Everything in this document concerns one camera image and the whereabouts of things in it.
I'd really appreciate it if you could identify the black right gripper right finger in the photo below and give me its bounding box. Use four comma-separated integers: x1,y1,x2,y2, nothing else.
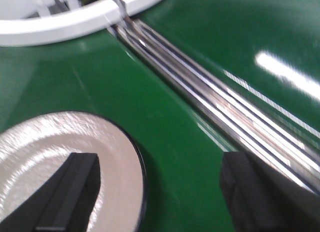
219,151,320,231

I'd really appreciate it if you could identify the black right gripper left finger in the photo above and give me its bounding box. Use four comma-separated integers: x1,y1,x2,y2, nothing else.
0,153,101,231

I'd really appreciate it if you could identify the cream plate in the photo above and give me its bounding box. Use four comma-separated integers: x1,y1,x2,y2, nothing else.
0,111,146,231

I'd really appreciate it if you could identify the steel conveyor rollers right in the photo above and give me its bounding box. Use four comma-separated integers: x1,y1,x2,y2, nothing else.
115,18,320,193

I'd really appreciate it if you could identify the green circular conveyor belt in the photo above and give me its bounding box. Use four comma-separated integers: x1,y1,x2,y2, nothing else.
0,0,320,231

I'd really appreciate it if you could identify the white inner conveyor ring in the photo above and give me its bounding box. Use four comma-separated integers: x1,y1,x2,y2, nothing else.
0,0,173,47

